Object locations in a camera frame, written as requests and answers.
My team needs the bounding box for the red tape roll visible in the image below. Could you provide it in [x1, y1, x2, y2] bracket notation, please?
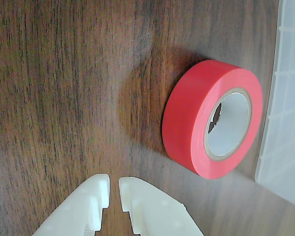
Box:
[162, 59, 264, 180]

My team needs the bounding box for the clear plastic storage box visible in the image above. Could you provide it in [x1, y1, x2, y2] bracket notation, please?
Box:
[254, 0, 295, 207]

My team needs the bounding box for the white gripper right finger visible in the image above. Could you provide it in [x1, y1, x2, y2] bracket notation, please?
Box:
[118, 176, 205, 236]

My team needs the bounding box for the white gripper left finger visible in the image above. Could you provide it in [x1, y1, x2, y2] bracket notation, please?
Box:
[31, 173, 111, 236]

